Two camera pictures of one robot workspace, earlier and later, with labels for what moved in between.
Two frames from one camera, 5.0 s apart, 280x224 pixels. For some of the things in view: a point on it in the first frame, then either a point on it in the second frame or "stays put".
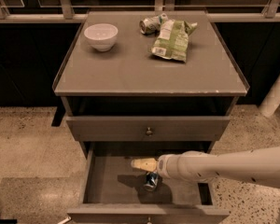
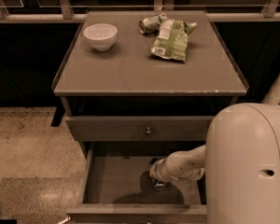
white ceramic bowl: [102, 35] stays put
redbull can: [152, 178] -> [159, 185]
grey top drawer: [147, 128] stays put
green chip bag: [172, 40] stays put
